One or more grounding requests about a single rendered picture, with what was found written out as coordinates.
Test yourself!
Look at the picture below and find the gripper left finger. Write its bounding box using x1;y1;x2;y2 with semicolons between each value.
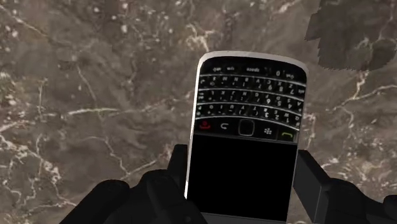
59;143;208;224

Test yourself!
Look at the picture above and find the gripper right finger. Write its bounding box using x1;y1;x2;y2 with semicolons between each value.
292;149;397;224

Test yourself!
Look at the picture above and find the black keypad phone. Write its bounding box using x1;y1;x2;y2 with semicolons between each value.
184;50;309;223

